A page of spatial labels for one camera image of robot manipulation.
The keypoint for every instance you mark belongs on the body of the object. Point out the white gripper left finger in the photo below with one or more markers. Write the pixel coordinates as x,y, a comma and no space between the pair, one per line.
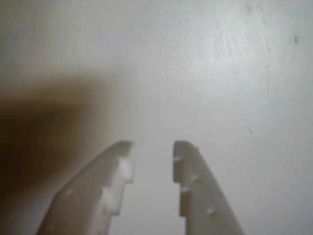
83,195

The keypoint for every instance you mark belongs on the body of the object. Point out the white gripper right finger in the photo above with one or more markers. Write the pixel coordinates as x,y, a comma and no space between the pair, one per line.
203,195

